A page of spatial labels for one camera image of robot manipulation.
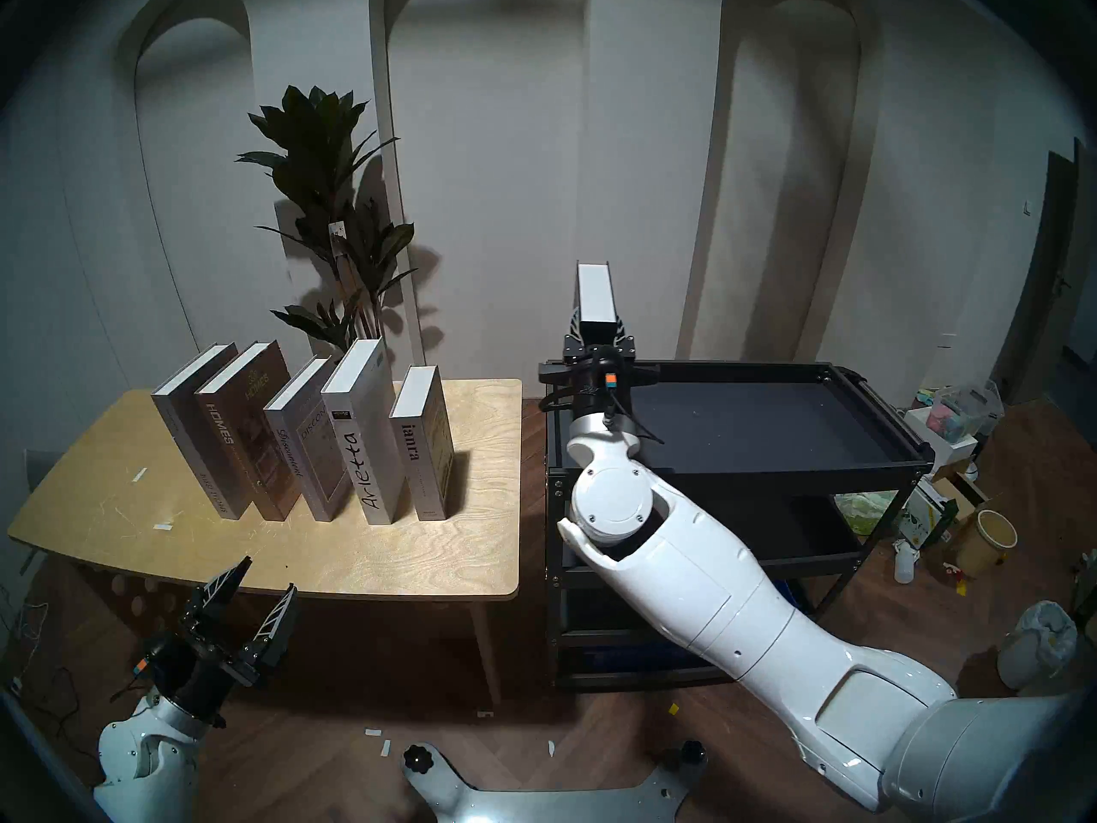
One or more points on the grey ianra book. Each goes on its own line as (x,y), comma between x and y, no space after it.
(424,453)

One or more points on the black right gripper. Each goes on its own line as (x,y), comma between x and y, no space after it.
(596,358)

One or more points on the light green plastic bag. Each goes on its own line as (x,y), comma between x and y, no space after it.
(866,513)

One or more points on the white square box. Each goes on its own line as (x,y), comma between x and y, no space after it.
(938,440)

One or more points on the black metal shelf cart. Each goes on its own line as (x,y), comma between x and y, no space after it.
(771,418)

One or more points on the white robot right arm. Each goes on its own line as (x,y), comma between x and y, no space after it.
(728,607)

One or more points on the white bin with bag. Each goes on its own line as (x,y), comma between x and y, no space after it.
(1037,645)

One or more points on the small white bottle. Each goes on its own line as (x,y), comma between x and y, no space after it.
(906,566)

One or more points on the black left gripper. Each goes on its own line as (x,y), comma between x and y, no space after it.
(197,671)

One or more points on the brown Homes book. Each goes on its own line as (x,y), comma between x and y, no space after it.
(244,427)

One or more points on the green and white carton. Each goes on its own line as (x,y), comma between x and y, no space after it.
(924,513)

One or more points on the clear plastic storage box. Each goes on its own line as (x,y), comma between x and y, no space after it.
(968,410)

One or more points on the yellow round bucket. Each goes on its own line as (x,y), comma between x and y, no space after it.
(986,547)

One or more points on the brown cardboard box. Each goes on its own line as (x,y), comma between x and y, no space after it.
(964,491)

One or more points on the white Arietta book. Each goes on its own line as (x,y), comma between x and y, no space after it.
(373,435)

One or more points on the dark door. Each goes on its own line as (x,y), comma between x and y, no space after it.
(1050,273)

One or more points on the tall green potted plant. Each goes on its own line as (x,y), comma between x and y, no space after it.
(313,144)

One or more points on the black star knob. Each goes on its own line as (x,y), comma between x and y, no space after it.
(692,753)
(418,758)

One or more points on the black Century book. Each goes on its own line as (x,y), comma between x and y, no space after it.
(596,294)

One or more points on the light wooden table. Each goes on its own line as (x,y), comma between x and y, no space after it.
(428,547)

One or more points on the grey Special Issue book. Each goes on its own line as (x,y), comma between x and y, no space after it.
(180,410)

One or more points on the grey Discontent book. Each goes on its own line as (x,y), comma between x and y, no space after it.
(296,457)

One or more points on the small red yellow object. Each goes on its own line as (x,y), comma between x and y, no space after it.
(956,577)

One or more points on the grey metal robot base plate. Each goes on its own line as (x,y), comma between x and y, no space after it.
(548,804)

